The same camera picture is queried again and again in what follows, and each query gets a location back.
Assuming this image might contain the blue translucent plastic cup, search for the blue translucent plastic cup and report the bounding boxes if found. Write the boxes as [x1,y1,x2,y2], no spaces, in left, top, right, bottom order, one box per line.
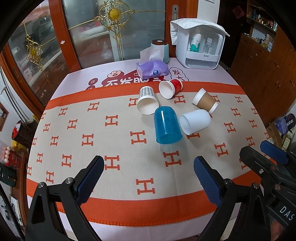
[154,106,183,145]

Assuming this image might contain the white plastic cup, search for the white plastic cup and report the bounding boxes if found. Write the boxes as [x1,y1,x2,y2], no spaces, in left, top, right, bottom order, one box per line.
[179,109,211,135]

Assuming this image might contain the brown paper cup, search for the brown paper cup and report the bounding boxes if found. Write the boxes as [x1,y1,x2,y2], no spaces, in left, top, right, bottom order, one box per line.
[192,88,218,114]

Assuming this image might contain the red paper cup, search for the red paper cup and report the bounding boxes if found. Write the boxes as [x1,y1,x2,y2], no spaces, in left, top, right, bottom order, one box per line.
[159,79,183,99]

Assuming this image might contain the grey checked paper cup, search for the grey checked paper cup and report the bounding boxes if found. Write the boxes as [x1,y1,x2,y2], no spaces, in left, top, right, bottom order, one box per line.
[137,86,159,115]

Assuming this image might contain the red snack box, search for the red snack box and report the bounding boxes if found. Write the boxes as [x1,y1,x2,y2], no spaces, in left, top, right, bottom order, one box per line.
[1,146,21,169]

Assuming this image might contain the dark wooden shelf cabinet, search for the dark wooden shelf cabinet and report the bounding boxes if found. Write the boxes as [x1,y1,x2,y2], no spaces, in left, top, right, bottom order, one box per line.
[230,1,295,126]

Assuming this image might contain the orange beige H-pattern blanket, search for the orange beige H-pattern blanket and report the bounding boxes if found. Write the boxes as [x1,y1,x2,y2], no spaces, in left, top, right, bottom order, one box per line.
[27,82,269,226]

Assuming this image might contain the white cosmetics storage box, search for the white cosmetics storage box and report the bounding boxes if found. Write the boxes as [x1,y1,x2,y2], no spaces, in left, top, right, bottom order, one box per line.
[176,23,228,70]

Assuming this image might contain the purple tissue pack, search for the purple tissue pack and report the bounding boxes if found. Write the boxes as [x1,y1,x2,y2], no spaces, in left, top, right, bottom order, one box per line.
[136,46,169,80]

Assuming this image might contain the white printed tablecloth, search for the white printed tablecloth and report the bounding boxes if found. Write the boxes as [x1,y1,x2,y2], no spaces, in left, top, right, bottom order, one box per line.
[51,58,239,240]

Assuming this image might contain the teal cylindrical canister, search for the teal cylindrical canister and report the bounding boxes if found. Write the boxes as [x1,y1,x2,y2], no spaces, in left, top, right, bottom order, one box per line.
[151,39,170,64]

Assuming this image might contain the wooden glass door cabinet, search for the wooden glass door cabinet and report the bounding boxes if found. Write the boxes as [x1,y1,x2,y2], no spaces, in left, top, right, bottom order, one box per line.
[1,1,199,117]

